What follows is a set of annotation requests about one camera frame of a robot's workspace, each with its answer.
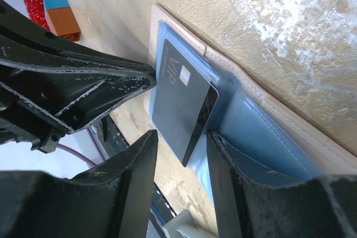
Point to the grey truss piece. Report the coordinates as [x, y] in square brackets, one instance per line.
[181, 226]

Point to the beige card holder wallet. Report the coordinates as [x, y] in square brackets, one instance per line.
[247, 116]

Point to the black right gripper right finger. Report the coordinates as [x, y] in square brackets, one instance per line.
[252, 200]

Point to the blue and orange block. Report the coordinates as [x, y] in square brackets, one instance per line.
[61, 20]

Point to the black VIP card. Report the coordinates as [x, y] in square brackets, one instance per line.
[183, 103]

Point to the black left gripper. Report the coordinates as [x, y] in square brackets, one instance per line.
[51, 86]

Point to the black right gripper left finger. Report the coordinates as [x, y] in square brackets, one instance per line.
[37, 204]

